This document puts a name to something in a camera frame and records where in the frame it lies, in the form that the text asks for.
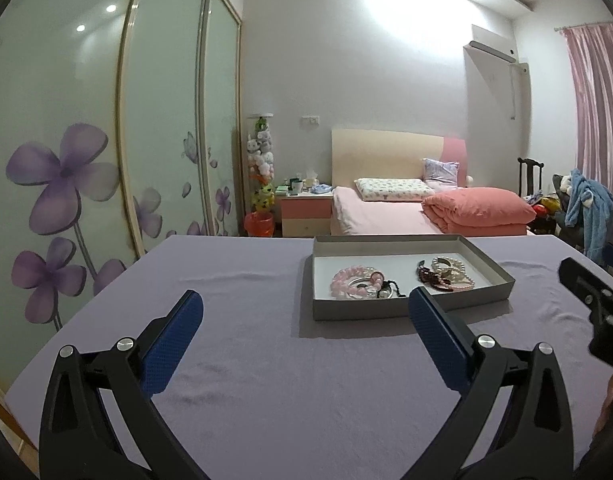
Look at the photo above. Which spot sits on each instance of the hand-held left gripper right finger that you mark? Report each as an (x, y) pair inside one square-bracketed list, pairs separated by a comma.
[(436, 330)]

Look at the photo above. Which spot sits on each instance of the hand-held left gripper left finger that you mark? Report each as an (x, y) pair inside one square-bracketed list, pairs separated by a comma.
[(176, 335)]

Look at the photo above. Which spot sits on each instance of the grey and black bangle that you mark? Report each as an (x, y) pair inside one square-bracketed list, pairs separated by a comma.
[(440, 262)]

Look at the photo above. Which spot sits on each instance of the clear glass bangle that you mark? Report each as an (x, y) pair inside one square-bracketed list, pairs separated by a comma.
[(360, 296)]

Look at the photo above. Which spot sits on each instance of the grey cardboard tray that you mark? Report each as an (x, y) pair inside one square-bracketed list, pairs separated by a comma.
[(326, 310)]

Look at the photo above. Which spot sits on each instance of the blue fleece garment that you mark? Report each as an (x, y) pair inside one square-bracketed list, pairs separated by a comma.
[(594, 210)]

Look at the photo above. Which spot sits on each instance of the colourful toys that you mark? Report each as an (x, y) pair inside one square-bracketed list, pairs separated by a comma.
[(545, 205)]

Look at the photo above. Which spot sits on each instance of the grey plush toy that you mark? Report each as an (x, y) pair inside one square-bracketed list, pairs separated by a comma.
[(561, 185)]

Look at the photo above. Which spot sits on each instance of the purple tablecloth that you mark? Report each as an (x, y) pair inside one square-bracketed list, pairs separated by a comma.
[(266, 370)]

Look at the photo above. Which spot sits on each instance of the dark wooden chair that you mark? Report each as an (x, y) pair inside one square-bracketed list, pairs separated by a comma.
[(530, 175)]

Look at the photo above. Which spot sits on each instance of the folded pink quilt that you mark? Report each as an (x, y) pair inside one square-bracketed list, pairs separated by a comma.
[(479, 207)]

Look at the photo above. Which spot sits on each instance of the pink bed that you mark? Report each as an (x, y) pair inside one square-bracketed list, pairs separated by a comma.
[(376, 217)]

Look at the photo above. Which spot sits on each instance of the red lined waste basket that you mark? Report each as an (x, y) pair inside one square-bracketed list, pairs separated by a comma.
[(259, 224)]

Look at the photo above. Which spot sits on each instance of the patterned white pillow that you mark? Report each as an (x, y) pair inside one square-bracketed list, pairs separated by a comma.
[(394, 189)]

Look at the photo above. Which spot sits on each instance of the pink curtain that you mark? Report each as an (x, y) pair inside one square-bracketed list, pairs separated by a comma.
[(601, 110)]

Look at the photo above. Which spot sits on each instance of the lilac printed pillow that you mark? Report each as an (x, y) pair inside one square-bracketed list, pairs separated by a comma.
[(440, 174)]

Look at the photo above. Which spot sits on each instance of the pink and cream nightstand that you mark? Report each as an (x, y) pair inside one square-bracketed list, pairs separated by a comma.
[(305, 217)]

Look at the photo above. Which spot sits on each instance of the blue cloth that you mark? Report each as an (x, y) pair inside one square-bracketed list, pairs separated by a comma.
[(321, 189)]

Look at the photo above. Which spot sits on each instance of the white pipe cover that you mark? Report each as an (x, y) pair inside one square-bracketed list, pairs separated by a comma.
[(520, 90)]

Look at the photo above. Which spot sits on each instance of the plush toy tower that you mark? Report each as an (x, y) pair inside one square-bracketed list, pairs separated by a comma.
[(260, 160)]

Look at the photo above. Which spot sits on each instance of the curtain rod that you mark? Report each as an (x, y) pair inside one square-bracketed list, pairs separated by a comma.
[(586, 25)]

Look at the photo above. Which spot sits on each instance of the floral sliding door wardrobe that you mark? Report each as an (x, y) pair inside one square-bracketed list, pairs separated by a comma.
[(86, 110)]

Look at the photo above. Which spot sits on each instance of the white air conditioner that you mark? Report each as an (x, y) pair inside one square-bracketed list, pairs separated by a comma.
[(491, 42)]

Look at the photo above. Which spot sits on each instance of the white wall socket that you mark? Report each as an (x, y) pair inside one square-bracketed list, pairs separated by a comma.
[(311, 121)]

